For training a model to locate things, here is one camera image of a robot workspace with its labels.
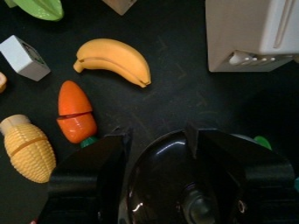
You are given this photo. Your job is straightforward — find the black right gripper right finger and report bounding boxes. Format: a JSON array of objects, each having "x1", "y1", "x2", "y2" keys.
[{"x1": 186, "y1": 124, "x2": 299, "y2": 224}]

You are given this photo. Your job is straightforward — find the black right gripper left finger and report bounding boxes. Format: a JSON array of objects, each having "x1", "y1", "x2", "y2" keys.
[{"x1": 38, "y1": 127, "x2": 132, "y2": 224}]

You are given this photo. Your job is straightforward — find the small green toy piece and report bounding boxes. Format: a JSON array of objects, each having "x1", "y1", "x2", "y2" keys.
[{"x1": 252, "y1": 135, "x2": 274, "y2": 151}]

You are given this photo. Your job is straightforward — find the tan round toy piece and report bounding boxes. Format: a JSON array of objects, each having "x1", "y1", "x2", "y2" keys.
[{"x1": 0, "y1": 72, "x2": 8, "y2": 95}]

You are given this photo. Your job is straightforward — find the white sushi block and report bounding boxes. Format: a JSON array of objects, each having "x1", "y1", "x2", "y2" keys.
[{"x1": 0, "y1": 34, "x2": 52, "y2": 82}]

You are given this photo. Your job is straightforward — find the beige wedge toy piece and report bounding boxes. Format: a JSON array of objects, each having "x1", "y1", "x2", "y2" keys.
[{"x1": 102, "y1": 0, "x2": 138, "y2": 17}]

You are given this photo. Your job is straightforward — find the yellow toy corn cob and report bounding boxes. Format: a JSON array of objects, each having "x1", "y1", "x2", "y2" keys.
[{"x1": 0, "y1": 114, "x2": 58, "y2": 185}]

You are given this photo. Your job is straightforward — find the black glossy round bowl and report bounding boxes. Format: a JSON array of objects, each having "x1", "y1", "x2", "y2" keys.
[{"x1": 118, "y1": 129, "x2": 248, "y2": 224}]

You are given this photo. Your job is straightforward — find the orange toy carrot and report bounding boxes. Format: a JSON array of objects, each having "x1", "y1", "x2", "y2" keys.
[{"x1": 56, "y1": 80, "x2": 99, "y2": 149}]

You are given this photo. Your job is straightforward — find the yellow toy banana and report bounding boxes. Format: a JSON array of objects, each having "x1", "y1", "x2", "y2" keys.
[{"x1": 72, "y1": 38, "x2": 154, "y2": 88}]

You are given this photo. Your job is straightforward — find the white toy toaster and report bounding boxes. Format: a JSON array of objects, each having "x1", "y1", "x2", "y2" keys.
[{"x1": 204, "y1": 0, "x2": 299, "y2": 74}]

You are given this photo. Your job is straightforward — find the green toy leaf vegetable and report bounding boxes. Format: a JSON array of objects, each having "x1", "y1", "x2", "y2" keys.
[{"x1": 4, "y1": 0, "x2": 66, "y2": 22}]

